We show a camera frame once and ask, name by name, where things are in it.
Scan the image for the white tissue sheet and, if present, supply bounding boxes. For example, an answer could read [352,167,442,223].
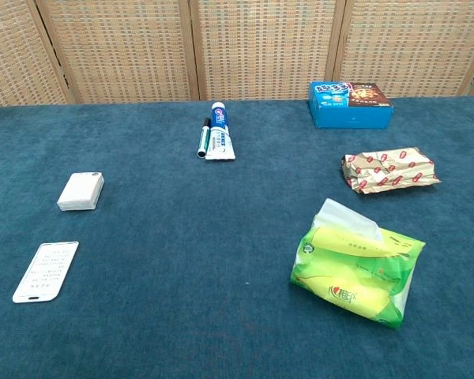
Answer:
[314,197,384,242]

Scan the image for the green tissue pack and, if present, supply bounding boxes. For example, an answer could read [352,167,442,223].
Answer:
[289,226,427,330]

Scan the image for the small white tissue packet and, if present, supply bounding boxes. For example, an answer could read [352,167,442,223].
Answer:
[56,171,105,212]

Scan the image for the blue white toothpaste tube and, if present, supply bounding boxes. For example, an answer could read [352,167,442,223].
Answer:
[205,101,237,161]

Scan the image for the green white marker pen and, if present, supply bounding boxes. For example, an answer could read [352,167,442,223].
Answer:
[197,118,213,159]

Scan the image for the blue carpet table cover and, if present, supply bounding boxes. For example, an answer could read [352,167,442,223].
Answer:
[0,94,474,379]

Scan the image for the blue cookie box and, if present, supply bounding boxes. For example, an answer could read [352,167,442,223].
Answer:
[308,81,394,129]

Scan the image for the woven rattan folding screen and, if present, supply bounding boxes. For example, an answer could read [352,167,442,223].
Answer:
[0,0,474,109]

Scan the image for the gold red printed snack bag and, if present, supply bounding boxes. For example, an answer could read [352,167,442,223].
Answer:
[340,147,442,195]

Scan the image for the white smartphone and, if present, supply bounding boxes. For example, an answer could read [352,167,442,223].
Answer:
[12,241,80,304]

